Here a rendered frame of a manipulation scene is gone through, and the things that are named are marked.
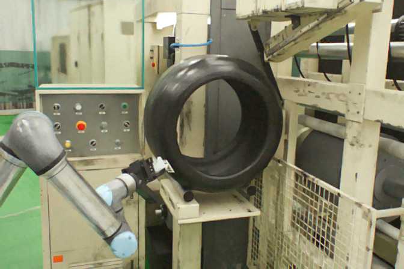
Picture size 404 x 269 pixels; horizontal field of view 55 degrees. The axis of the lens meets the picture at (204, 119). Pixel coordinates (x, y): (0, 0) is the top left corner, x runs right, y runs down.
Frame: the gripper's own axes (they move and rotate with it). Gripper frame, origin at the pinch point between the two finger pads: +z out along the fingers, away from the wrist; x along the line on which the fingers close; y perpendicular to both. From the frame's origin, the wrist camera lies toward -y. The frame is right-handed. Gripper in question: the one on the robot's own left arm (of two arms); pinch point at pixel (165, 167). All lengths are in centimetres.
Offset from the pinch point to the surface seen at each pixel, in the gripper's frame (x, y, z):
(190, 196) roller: -0.7, -15.3, 7.3
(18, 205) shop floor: 265, -26, 78
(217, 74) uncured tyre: -23.9, 27.4, 19.6
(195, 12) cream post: -5, 58, 50
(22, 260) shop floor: 177, -50, 21
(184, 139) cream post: 17.5, 2.7, 38.7
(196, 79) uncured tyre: -18.3, 28.0, 13.3
